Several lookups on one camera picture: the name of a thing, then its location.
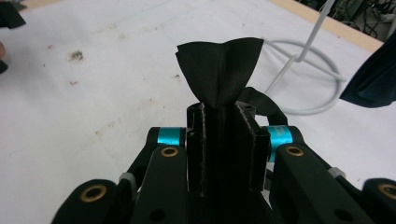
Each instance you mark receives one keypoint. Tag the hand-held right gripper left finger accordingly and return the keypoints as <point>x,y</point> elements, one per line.
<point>196,146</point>

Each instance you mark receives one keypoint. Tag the dark navy bow tie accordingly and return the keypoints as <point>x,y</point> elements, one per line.
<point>373,77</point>

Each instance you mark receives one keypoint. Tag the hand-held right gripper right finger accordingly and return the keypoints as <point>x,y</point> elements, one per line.
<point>258,146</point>

